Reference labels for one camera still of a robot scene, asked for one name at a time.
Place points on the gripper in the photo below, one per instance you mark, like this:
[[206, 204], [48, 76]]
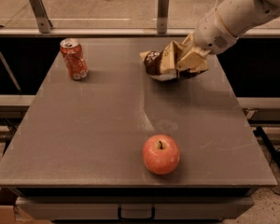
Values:
[[212, 34]]

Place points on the brown chip bag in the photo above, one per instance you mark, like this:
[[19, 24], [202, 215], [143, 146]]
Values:
[[160, 65]]

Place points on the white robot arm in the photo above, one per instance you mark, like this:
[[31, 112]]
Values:
[[216, 32]]

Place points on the red apple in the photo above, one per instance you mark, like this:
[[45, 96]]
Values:
[[161, 154]]

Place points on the orange soda can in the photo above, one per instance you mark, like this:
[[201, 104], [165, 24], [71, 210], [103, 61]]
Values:
[[72, 53]]

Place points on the black stand leg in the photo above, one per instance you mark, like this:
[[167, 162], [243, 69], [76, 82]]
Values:
[[275, 152]]

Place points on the glass barrier panel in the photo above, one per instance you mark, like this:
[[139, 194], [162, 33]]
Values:
[[105, 14]]

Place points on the grey table drawer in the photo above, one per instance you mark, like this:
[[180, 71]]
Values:
[[103, 208]]

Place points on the cardboard box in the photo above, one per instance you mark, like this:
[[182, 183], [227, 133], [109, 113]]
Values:
[[10, 213]]

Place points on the middle metal bracket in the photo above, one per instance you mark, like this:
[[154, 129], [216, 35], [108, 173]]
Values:
[[162, 16]]

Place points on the metal bracket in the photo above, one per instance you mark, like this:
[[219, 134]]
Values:
[[42, 20], [162, 16]]

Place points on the black drawer handle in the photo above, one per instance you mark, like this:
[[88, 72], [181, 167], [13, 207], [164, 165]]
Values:
[[136, 212]]

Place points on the left metal bracket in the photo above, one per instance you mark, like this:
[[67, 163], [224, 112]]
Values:
[[42, 20]]

